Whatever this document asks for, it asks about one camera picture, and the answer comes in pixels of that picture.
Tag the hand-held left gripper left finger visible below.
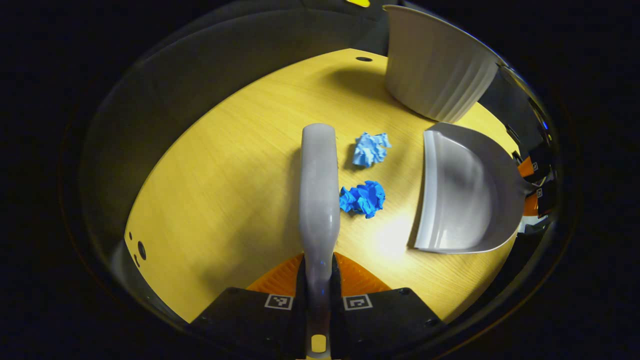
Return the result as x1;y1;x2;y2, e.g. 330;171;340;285
189;253;308;360

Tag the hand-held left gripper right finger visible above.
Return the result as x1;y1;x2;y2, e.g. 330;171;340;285
330;252;446;360

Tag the grey plastic dustpan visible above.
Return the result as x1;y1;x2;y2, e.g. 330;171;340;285
409;122;538;255

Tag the dark blue paper ball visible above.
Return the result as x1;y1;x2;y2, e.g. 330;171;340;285
339;180;387;219

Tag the white ribbed garbage bin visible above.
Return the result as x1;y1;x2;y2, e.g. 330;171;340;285
383;4;501;124

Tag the small grey broom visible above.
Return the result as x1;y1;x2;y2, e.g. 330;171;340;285
299;123;342;360

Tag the light blue paper ball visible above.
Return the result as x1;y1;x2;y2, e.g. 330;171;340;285
352;131;392;168

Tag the wooden desktop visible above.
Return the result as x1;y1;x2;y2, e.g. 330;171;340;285
124;48;523;325

